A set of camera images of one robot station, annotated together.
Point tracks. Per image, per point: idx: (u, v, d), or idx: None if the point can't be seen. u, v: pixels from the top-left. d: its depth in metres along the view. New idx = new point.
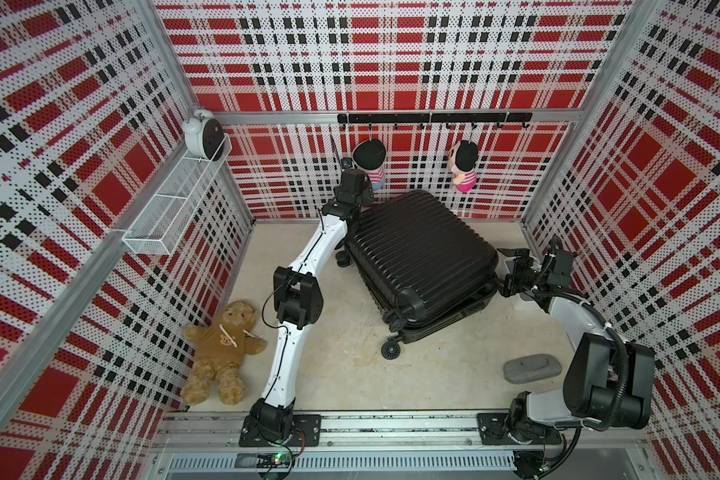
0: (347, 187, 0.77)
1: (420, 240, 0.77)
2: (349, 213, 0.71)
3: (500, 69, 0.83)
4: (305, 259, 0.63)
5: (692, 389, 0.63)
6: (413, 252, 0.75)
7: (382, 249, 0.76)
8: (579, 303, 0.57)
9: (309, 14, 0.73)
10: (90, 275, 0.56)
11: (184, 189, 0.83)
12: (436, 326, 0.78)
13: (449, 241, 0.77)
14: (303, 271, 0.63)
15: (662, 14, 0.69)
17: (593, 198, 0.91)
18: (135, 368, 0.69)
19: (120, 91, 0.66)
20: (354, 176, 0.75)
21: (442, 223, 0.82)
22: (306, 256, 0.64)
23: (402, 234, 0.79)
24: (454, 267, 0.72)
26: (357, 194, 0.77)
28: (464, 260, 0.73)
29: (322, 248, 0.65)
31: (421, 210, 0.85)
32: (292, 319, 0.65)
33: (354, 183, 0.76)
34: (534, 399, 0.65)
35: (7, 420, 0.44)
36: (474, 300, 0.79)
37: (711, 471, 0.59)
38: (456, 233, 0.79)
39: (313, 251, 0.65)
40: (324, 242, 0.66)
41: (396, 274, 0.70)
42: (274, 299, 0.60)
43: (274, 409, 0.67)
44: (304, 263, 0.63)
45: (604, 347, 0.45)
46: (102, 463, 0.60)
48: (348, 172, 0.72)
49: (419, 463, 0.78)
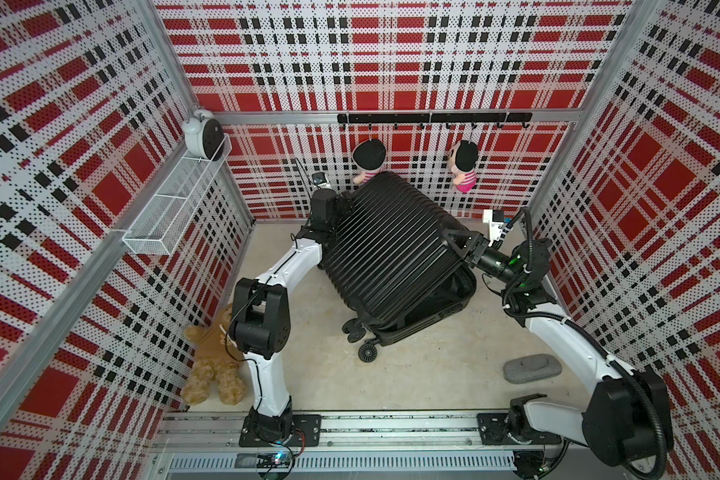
0: (316, 210, 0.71)
1: (387, 239, 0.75)
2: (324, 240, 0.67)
3: (500, 69, 0.83)
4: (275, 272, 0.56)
5: (691, 389, 0.63)
6: (374, 255, 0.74)
7: (346, 256, 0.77)
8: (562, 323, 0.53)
9: (309, 14, 0.73)
10: (90, 275, 0.56)
11: (184, 189, 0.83)
12: (414, 327, 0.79)
13: (412, 237, 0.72)
14: (271, 283, 0.55)
15: (662, 14, 0.69)
17: (593, 198, 0.91)
18: (135, 369, 0.69)
19: (120, 91, 0.66)
20: (325, 198, 0.70)
21: (412, 215, 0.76)
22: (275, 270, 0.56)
23: (369, 234, 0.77)
24: (411, 271, 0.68)
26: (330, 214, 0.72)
28: (423, 261, 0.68)
29: (291, 266, 0.58)
31: (394, 201, 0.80)
32: (255, 349, 0.56)
33: (325, 206, 0.71)
34: (533, 411, 0.64)
35: (7, 419, 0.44)
36: (453, 302, 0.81)
37: (711, 471, 0.59)
38: (424, 225, 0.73)
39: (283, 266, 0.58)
40: (294, 259, 0.60)
41: (351, 283, 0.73)
42: (231, 324, 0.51)
43: (270, 415, 0.67)
44: (273, 276, 0.55)
45: (622, 393, 0.40)
46: (102, 463, 0.60)
48: (321, 194, 0.70)
49: (419, 463, 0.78)
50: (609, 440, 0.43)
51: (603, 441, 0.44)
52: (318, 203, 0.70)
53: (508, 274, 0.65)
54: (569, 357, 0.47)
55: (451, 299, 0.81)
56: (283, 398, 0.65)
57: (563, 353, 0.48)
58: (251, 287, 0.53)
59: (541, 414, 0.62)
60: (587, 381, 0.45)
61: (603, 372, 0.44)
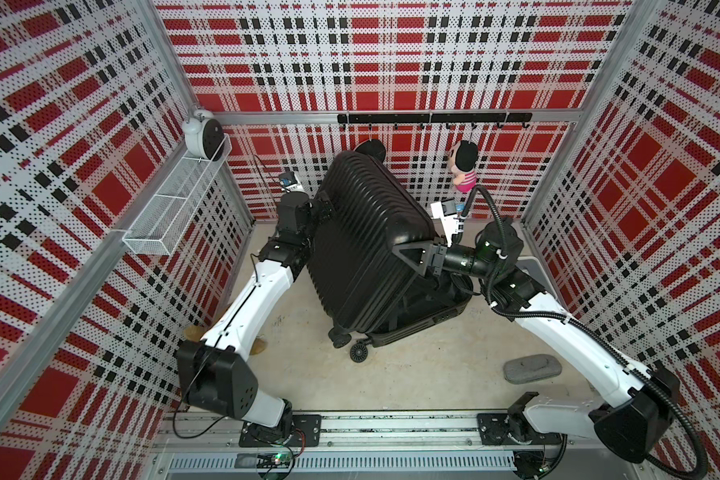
0: (284, 219, 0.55)
1: (349, 239, 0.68)
2: (295, 256, 0.55)
3: (500, 69, 0.83)
4: (228, 326, 0.45)
5: (691, 389, 0.63)
6: (346, 258, 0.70)
7: (323, 263, 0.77)
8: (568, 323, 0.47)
9: (309, 14, 0.73)
10: (90, 275, 0.56)
11: (184, 189, 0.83)
12: (405, 332, 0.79)
13: (368, 238, 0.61)
14: (221, 346, 0.44)
15: (662, 14, 0.69)
17: (593, 198, 0.91)
18: (135, 369, 0.69)
19: (120, 91, 0.66)
20: (298, 203, 0.56)
21: (364, 211, 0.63)
22: (228, 321, 0.46)
23: (335, 234, 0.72)
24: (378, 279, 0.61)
26: (303, 224, 0.59)
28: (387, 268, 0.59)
29: (250, 313, 0.47)
31: (352, 192, 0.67)
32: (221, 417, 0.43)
33: (296, 214, 0.57)
34: (532, 415, 0.64)
35: (7, 419, 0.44)
36: (448, 308, 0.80)
37: (711, 471, 0.59)
38: (373, 225, 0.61)
39: (238, 316, 0.47)
40: (254, 303, 0.49)
41: (327, 294, 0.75)
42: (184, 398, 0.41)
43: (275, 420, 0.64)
44: (224, 335, 0.44)
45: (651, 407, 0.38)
46: (102, 463, 0.60)
48: (290, 198, 0.57)
49: (419, 463, 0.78)
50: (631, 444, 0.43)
51: (621, 443, 0.44)
52: (286, 211, 0.57)
53: (479, 266, 0.57)
54: (582, 365, 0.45)
55: (445, 304, 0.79)
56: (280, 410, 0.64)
57: (573, 357, 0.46)
58: (193, 359, 0.43)
59: (542, 417, 0.62)
60: (605, 391, 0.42)
61: (626, 384, 0.41)
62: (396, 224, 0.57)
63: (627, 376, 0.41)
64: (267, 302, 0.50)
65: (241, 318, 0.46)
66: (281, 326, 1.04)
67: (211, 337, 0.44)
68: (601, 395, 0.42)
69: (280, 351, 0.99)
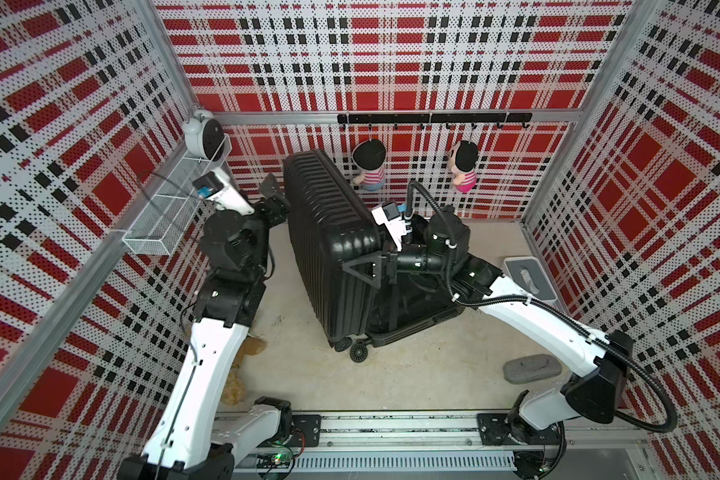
0: (213, 257, 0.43)
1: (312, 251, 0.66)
2: (241, 296, 0.44)
3: (500, 69, 0.83)
4: (171, 428, 0.38)
5: (691, 389, 0.63)
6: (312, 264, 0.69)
7: (308, 277, 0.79)
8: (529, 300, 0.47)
9: (309, 14, 0.73)
10: (90, 275, 0.56)
11: (184, 189, 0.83)
12: (405, 332, 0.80)
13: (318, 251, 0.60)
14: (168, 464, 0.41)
15: (662, 14, 0.69)
17: (593, 198, 0.91)
18: (135, 369, 0.69)
19: (120, 91, 0.66)
20: (232, 231, 0.41)
21: (311, 223, 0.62)
22: (170, 422, 0.38)
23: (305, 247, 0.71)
24: (332, 286, 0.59)
26: (243, 254, 0.44)
28: (336, 276, 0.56)
29: (196, 402, 0.39)
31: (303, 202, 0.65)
32: None
33: (230, 247, 0.41)
34: (528, 411, 0.64)
35: (7, 419, 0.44)
36: (447, 308, 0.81)
37: (711, 471, 0.59)
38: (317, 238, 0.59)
39: (181, 414, 0.38)
40: (199, 387, 0.39)
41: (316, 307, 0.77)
42: None
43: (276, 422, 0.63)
44: (169, 445, 0.37)
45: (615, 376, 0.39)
46: (102, 463, 0.60)
48: (217, 227, 0.41)
49: (419, 463, 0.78)
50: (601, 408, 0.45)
51: (591, 407, 0.46)
52: (212, 247, 0.41)
53: (434, 261, 0.55)
54: (547, 340, 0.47)
55: (444, 302, 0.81)
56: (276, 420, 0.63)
57: (537, 334, 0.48)
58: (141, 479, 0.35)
59: (536, 413, 0.62)
60: (572, 363, 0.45)
61: (591, 354, 0.42)
62: (332, 229, 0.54)
63: (590, 345, 0.42)
64: (217, 377, 0.41)
65: (185, 416, 0.38)
66: (280, 326, 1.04)
67: (153, 452, 0.37)
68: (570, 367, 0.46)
69: (279, 351, 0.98)
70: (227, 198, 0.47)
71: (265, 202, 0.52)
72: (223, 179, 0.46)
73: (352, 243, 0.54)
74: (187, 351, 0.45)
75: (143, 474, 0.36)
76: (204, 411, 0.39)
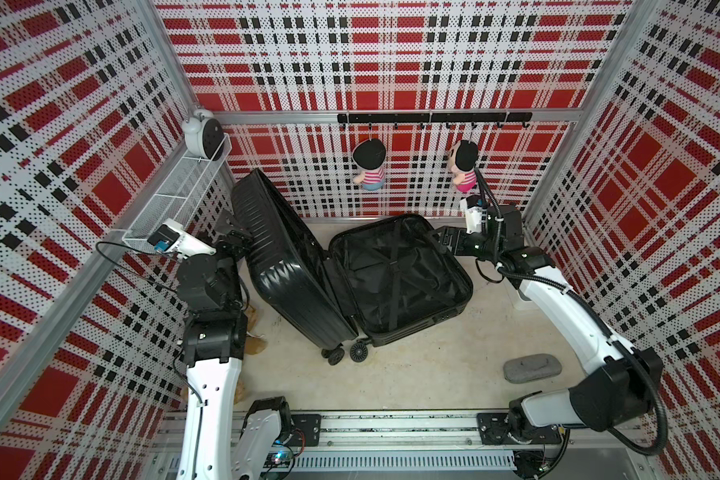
0: (198, 301, 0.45)
1: None
2: (234, 330, 0.46)
3: (500, 69, 0.83)
4: (194, 473, 0.38)
5: (691, 389, 0.63)
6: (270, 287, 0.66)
7: None
8: (563, 291, 0.50)
9: (309, 14, 0.73)
10: (90, 275, 0.56)
11: (184, 188, 0.81)
12: (405, 332, 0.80)
13: None
14: None
15: (662, 14, 0.69)
17: (593, 198, 0.91)
18: (135, 369, 0.69)
19: (120, 91, 0.66)
20: (208, 273, 0.43)
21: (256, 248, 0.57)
22: (191, 468, 0.38)
23: None
24: (288, 312, 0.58)
26: (221, 292, 0.45)
28: (292, 303, 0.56)
29: (211, 441, 0.40)
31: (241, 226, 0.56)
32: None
33: (211, 286, 0.42)
34: (529, 406, 0.65)
35: (7, 419, 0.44)
36: (448, 308, 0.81)
37: (711, 471, 0.59)
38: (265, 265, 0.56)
39: (200, 456, 0.39)
40: (212, 427, 0.40)
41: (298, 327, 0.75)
42: None
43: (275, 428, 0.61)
44: None
45: (622, 374, 0.40)
46: (102, 463, 0.60)
48: (193, 271, 0.44)
49: (419, 462, 0.72)
50: (601, 414, 0.44)
51: (592, 410, 0.46)
52: (194, 292, 0.43)
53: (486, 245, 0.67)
54: (569, 332, 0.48)
55: (444, 302, 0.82)
56: (275, 427, 0.61)
57: (562, 327, 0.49)
58: None
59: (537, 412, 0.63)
60: (585, 358, 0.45)
61: (604, 351, 0.43)
62: (271, 261, 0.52)
63: (608, 346, 0.43)
64: (226, 412, 0.42)
65: (205, 456, 0.39)
66: (280, 326, 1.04)
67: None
68: (582, 363, 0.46)
69: (279, 351, 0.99)
70: (187, 244, 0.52)
71: (224, 238, 0.53)
72: (177, 228, 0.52)
73: (276, 274, 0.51)
74: (189, 394, 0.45)
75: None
76: (221, 450, 0.39)
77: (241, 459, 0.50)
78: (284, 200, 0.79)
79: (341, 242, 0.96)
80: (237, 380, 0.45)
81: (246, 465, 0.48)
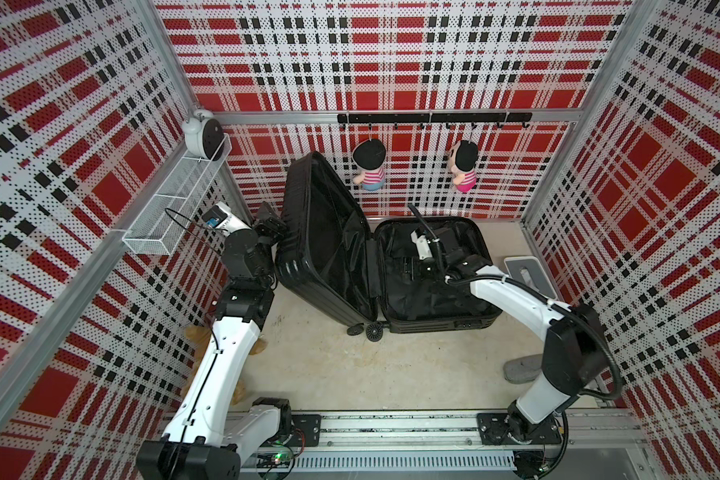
0: (233, 267, 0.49)
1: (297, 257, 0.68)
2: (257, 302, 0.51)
3: (500, 69, 0.83)
4: (193, 409, 0.41)
5: (691, 389, 0.63)
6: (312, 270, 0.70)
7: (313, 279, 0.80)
8: (505, 282, 0.56)
9: (309, 14, 0.73)
10: (90, 275, 0.56)
11: (184, 189, 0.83)
12: (423, 328, 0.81)
13: None
14: (187, 439, 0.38)
15: (662, 14, 0.69)
17: (593, 198, 0.91)
18: (135, 368, 0.69)
19: (120, 91, 0.66)
20: (249, 245, 0.50)
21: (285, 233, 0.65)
22: (192, 404, 0.41)
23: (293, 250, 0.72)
24: (310, 300, 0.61)
26: (257, 264, 0.52)
28: (309, 293, 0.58)
29: (216, 386, 0.43)
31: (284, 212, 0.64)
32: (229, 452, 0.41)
33: (249, 257, 0.49)
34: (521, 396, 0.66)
35: (7, 419, 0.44)
36: (473, 316, 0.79)
37: (711, 471, 0.59)
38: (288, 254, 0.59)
39: (202, 395, 0.42)
40: (219, 374, 0.44)
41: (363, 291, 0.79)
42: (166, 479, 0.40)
43: (274, 424, 0.62)
44: (190, 424, 0.39)
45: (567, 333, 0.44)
46: (102, 463, 0.60)
48: (236, 243, 0.50)
49: (419, 463, 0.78)
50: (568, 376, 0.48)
51: (563, 378, 0.49)
52: (234, 259, 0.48)
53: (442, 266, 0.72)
54: (520, 313, 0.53)
55: (471, 312, 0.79)
56: (271, 424, 0.61)
57: (514, 310, 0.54)
58: (158, 459, 0.38)
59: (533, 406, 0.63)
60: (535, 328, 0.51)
61: (548, 316, 0.49)
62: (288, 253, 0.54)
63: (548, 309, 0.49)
64: (234, 369, 0.45)
65: (207, 397, 0.42)
66: (280, 326, 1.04)
67: (174, 430, 0.39)
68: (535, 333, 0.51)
69: (279, 351, 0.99)
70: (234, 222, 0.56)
71: (264, 222, 0.61)
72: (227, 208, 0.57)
73: (290, 268, 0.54)
74: (210, 342, 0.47)
75: (166, 447, 0.38)
76: (222, 398, 0.42)
77: (233, 434, 0.49)
78: (338, 179, 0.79)
79: (389, 227, 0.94)
80: (251, 348, 0.50)
81: (237, 439, 0.46)
